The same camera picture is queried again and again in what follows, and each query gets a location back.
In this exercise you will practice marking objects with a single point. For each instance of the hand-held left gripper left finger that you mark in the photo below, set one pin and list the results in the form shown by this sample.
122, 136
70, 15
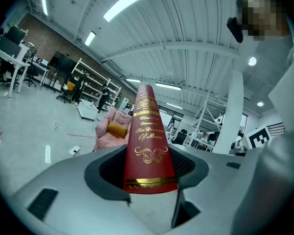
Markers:
71, 204

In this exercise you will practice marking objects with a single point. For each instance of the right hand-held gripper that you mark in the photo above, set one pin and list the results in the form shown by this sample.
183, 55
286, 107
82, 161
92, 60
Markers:
257, 137

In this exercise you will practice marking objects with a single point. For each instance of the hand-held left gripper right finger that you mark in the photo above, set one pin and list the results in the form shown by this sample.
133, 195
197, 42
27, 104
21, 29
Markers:
208, 192

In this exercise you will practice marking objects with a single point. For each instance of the red book with gold print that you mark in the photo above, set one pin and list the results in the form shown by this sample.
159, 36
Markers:
149, 155

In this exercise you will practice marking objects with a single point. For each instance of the pink armchair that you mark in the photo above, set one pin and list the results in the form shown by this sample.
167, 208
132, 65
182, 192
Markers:
105, 136

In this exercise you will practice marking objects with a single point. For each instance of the round ceiling light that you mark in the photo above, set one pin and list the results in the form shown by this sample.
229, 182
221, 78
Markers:
260, 104
252, 61

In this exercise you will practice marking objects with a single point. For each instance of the white column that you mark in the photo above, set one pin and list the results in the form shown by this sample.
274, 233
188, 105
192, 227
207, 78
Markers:
231, 111

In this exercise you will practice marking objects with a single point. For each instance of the person's white top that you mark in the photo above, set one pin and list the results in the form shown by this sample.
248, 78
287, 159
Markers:
289, 94

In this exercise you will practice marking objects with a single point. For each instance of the white power strip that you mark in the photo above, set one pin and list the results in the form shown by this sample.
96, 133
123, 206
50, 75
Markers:
74, 150

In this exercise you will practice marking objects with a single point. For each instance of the black swivel chair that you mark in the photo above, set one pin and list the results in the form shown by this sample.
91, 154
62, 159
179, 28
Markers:
180, 137

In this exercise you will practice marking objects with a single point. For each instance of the orange pillow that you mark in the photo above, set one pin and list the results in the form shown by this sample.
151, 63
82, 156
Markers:
117, 129

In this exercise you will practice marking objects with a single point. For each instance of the white low table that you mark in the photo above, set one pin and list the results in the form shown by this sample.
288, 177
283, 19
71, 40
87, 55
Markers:
87, 109

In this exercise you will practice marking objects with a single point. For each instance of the long ceiling light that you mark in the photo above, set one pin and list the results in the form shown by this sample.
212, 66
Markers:
168, 86
126, 2
44, 4
133, 80
90, 38

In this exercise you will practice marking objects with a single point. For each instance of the black chair with orange cushion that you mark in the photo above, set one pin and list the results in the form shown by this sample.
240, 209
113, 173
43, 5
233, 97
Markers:
68, 88

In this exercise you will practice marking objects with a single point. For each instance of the person's head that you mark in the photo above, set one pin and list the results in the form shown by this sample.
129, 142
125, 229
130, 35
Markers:
262, 13

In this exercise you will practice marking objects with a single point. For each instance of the white open shelf rack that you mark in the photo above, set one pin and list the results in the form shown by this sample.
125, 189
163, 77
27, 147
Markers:
95, 82

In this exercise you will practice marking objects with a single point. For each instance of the white side desk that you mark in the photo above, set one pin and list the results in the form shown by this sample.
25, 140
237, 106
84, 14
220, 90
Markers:
40, 68

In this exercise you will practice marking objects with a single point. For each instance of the black office chair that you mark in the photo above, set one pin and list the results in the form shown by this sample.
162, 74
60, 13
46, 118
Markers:
31, 67

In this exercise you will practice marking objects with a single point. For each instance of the black screen on stand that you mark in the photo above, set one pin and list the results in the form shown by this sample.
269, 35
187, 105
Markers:
62, 62

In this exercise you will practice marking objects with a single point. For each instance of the black monitor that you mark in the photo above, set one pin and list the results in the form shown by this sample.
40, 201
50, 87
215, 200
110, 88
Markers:
9, 47
16, 34

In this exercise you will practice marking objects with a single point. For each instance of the white ladder frame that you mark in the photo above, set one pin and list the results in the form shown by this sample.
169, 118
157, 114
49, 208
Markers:
205, 116

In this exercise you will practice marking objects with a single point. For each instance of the black head-worn camera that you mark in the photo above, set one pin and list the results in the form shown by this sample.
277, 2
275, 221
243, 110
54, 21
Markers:
235, 29

